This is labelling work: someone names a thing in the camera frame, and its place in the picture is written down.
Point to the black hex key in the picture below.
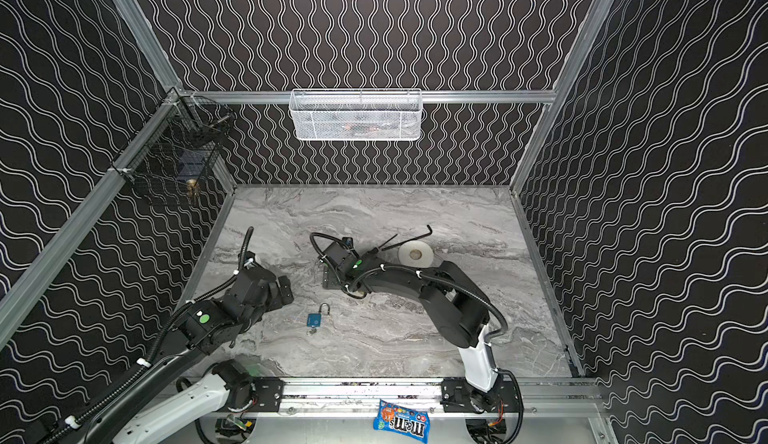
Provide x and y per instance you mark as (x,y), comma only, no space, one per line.
(415,238)

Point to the white tape roll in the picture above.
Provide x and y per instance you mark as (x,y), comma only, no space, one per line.
(416,253)

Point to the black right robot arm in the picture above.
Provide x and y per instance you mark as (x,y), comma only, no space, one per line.
(459,310)

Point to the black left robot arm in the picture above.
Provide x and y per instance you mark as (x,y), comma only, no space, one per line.
(193,332)

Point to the black wire wall basket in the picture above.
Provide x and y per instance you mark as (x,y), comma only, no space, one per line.
(187,145)

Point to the blue padlock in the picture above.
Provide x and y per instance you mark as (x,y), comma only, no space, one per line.
(315,319)

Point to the yellow black screwdriver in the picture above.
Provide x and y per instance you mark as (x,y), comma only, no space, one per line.
(386,242)

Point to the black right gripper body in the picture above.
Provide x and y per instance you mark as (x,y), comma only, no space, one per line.
(335,261)

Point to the blue candy bag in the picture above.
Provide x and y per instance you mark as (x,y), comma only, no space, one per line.
(403,421)

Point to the white mesh wall basket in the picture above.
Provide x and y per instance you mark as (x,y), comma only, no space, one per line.
(357,114)

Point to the brass padlock in basket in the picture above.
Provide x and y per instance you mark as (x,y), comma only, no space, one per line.
(193,190)

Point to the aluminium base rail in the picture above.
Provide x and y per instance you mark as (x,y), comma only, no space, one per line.
(440,398)

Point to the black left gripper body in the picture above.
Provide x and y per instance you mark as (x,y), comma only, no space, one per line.
(276,291)

